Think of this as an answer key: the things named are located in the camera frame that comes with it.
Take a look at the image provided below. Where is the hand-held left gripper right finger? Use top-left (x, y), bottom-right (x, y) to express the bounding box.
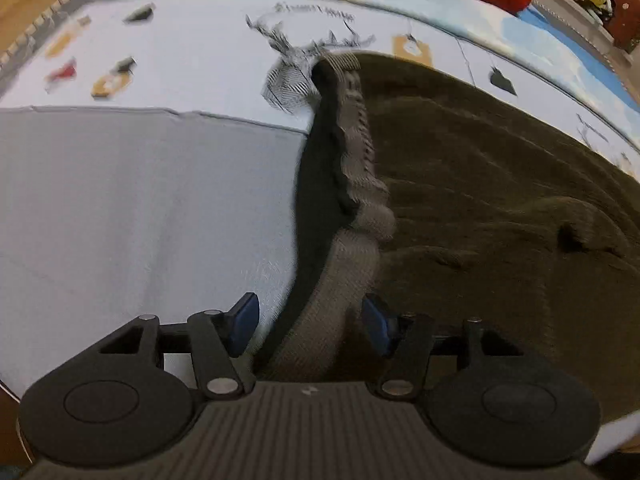
top-left (361, 294), bottom-right (527, 402)

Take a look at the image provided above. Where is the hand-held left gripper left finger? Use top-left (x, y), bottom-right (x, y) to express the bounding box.
top-left (96, 292), bottom-right (261, 401)

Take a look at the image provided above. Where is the grey bed sheet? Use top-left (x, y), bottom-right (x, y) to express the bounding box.
top-left (0, 106), bottom-right (309, 392)

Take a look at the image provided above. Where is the white printed bed sheet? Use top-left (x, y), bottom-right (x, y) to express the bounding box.
top-left (0, 0), bottom-right (640, 181)

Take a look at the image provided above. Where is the dark red bag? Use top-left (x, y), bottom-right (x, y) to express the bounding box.
top-left (606, 0), bottom-right (640, 54)

